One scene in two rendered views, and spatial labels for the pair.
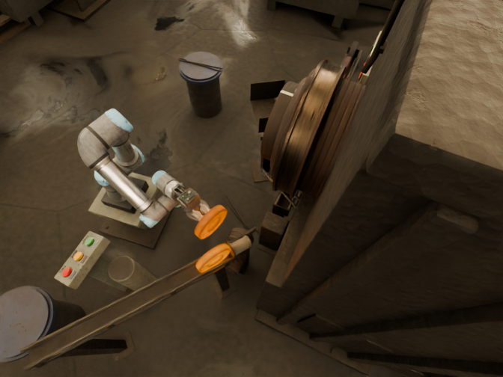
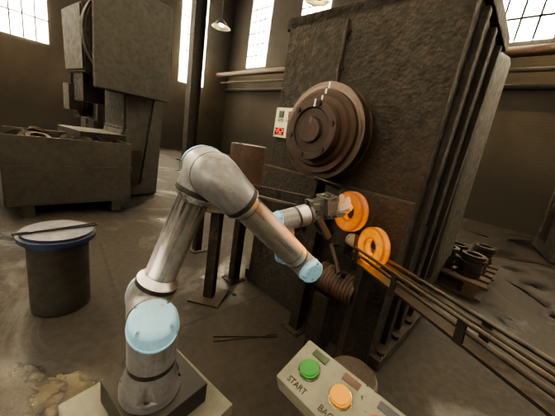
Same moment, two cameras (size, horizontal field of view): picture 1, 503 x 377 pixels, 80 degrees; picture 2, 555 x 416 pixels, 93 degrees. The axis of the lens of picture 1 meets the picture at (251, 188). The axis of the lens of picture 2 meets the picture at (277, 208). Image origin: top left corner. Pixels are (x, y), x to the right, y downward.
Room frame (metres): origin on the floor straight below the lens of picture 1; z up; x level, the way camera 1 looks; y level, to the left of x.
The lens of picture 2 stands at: (0.33, 1.19, 1.05)
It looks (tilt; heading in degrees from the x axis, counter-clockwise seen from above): 15 degrees down; 291
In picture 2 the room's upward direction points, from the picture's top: 9 degrees clockwise
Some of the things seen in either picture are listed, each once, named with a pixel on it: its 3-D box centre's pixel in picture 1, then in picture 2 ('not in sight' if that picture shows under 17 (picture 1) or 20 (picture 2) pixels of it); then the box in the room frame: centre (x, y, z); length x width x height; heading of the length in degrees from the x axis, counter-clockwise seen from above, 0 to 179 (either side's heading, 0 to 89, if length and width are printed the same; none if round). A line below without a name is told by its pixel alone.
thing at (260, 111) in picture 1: (268, 138); (211, 244); (1.22, -0.09, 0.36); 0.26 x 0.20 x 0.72; 13
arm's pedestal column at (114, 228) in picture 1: (134, 206); not in sight; (0.77, 0.76, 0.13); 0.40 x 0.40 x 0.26; 76
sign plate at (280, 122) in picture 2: (364, 72); (290, 123); (0.95, -0.41, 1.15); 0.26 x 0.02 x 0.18; 158
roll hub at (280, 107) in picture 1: (281, 122); (312, 130); (0.71, -0.09, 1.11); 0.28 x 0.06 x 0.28; 158
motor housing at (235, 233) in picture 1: (235, 261); (329, 321); (0.41, 0.06, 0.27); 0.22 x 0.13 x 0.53; 158
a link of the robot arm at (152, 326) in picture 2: (109, 176); (152, 333); (0.77, 0.77, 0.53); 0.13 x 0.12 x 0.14; 142
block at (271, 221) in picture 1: (273, 233); (347, 228); (0.45, -0.11, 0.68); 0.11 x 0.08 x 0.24; 68
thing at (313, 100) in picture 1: (307, 132); (324, 132); (0.67, -0.18, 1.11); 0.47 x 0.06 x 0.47; 158
